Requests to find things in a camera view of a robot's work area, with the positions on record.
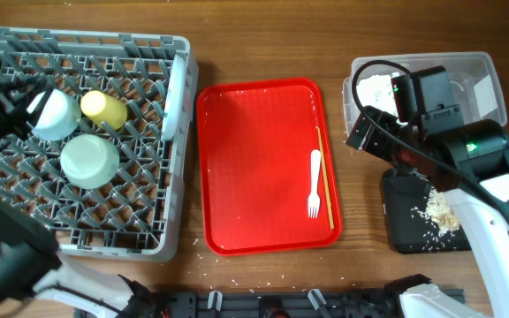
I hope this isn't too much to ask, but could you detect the small green saucer bowl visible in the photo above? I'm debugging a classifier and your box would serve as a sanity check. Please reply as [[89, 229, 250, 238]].
[[32, 89, 81, 141]]

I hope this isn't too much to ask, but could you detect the white paper napkin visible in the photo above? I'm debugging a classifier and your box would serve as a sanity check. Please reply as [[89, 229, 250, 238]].
[[356, 75, 398, 116]]

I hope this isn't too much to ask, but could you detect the wooden chopstick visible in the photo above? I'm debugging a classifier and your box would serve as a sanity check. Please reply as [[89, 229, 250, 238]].
[[316, 126, 335, 230]]

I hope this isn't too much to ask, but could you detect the green bowl with rice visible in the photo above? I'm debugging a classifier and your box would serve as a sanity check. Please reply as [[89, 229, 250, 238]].
[[59, 134, 120, 189]]

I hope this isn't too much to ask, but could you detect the yellow plastic cup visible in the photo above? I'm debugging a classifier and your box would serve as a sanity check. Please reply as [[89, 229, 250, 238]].
[[80, 90, 127, 129]]

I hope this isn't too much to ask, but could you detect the white plastic fork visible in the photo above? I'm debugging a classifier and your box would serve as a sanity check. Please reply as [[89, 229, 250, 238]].
[[308, 149, 321, 219]]

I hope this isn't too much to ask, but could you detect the pile of leftover rice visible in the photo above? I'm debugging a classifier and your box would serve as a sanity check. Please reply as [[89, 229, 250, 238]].
[[410, 186, 460, 252]]

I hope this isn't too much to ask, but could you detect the light blue round plate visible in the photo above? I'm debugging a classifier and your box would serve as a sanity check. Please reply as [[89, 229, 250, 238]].
[[161, 56, 186, 141]]

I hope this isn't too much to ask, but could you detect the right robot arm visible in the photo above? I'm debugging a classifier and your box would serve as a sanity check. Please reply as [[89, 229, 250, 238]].
[[347, 63, 509, 317]]

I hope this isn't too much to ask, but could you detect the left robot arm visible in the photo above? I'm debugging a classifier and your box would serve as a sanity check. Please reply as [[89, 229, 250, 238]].
[[0, 77, 161, 317]]

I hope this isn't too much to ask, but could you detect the grey plastic dishwasher rack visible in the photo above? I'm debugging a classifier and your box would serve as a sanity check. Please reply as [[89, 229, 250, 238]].
[[0, 26, 199, 261]]

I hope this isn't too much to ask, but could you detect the clear plastic waste bin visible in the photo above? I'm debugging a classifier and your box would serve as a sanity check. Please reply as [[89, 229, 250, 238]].
[[343, 51, 507, 133]]

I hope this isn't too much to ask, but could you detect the black rectangular tray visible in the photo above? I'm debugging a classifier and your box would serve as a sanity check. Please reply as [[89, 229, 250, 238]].
[[381, 169, 470, 254]]

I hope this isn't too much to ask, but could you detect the white label on bin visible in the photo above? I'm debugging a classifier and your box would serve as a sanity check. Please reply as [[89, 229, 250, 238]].
[[474, 75, 498, 117]]

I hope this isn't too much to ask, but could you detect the red plastic serving tray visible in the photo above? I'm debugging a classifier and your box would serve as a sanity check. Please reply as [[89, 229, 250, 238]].
[[196, 78, 342, 256]]

